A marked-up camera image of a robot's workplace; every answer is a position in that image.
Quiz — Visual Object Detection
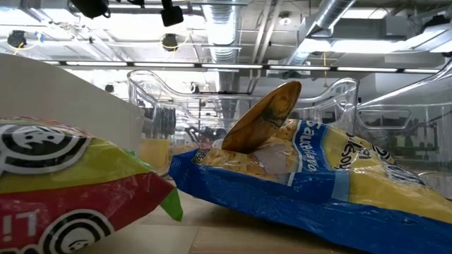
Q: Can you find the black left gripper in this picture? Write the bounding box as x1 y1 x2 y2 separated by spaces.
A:
69 0 184 28

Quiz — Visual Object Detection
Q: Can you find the gold spoon green handle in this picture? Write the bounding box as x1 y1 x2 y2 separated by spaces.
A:
221 80 303 155

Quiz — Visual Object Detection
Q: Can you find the red green noodle packet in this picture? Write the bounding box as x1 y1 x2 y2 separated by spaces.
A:
0 116 184 254

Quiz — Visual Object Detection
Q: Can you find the black ceiling device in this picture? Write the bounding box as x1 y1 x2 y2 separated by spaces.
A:
6 30 28 49
161 33 179 52

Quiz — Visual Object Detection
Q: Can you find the wide clear plastic bin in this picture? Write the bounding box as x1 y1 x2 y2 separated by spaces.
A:
126 68 360 177

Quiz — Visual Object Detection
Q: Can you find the long ceiling light strip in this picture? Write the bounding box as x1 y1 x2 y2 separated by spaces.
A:
42 60 442 74

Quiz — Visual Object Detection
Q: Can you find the white plastic tray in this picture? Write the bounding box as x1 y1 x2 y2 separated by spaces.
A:
0 52 145 156

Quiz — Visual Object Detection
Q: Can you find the blue yellow noodle packet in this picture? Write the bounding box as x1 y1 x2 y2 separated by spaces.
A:
168 118 452 254

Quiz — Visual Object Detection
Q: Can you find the narrow clear plastic bin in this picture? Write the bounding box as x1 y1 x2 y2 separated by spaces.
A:
355 58 452 198

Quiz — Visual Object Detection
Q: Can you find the silver corrugated ventilation duct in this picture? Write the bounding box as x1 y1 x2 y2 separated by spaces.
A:
203 0 244 123

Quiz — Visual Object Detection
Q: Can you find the silver spiral ventilation duct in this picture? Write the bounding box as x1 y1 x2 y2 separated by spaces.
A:
282 0 357 66

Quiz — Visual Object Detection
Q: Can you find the yellow hanging cord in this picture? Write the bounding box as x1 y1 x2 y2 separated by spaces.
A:
322 52 329 87

